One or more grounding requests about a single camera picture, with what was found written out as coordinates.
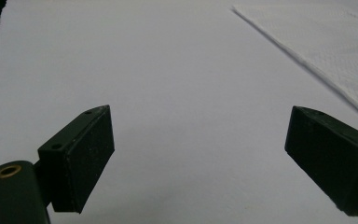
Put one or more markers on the white paper towel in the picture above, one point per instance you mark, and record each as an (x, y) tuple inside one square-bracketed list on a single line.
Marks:
[(329, 43)]

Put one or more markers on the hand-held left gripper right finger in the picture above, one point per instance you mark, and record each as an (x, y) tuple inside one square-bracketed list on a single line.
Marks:
[(332, 158)]

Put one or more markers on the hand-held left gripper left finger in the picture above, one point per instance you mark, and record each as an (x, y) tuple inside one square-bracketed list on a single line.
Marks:
[(80, 161)]

